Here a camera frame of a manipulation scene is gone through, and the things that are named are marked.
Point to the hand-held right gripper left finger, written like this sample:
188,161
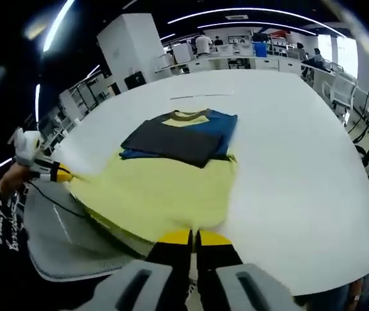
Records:
132,288

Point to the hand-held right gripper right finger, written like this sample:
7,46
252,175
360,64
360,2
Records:
252,288

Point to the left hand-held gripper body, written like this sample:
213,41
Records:
28,145

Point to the yellow blue grey garment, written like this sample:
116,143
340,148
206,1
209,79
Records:
158,188

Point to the person's left hand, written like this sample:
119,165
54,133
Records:
17,178

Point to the straight ceiling light strip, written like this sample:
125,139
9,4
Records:
37,102
57,26

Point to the black cabinet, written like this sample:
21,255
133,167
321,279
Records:
135,81

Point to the white square pillar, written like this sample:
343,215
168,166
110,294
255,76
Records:
129,48

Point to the white flat strip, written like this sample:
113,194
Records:
203,96

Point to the short ceiling light strip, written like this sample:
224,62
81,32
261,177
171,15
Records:
167,36

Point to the white counter cabinets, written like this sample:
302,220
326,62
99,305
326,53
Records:
229,64

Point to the white office chair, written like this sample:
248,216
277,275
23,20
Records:
344,94

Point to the long curved ceiling light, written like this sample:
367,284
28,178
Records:
262,12
255,24

